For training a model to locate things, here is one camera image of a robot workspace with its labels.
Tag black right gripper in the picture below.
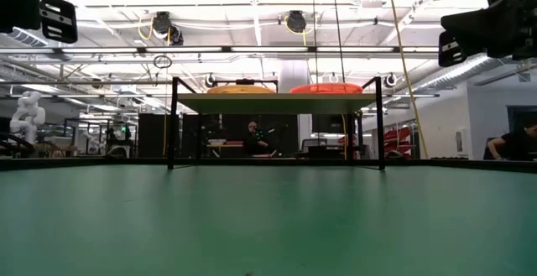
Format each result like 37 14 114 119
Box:
438 0 537 67

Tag red translucent plate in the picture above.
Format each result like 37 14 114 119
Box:
289 82 364 95

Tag pink translucent plate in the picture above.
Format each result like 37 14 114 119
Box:
289 81 363 89

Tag wooden shelf with black legs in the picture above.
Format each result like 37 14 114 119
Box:
167 76 386 171

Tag long ceiling light bar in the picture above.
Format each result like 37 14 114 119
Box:
0 44 441 55

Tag person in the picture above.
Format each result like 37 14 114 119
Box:
482 122 537 162
242 120 278 158

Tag red metal structure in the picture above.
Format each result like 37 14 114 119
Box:
383 125 414 159

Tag black cabinet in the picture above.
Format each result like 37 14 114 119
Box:
138 112 171 159

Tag wooden table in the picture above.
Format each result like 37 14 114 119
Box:
205 140 244 158

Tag green table mat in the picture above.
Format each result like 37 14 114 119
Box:
0 164 537 276

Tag silver ventilation duct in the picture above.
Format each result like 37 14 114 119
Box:
0 27 75 61
413 53 537 95

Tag yellow hanging cable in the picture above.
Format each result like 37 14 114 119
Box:
385 0 430 160

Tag black ceiling cable reel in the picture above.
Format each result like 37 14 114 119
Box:
286 10 308 34
167 24 185 46
150 10 174 36

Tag black hanging ring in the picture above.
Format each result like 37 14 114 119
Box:
153 55 173 70

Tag black hanging cable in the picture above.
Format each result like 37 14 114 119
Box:
310 0 318 84
330 0 347 84

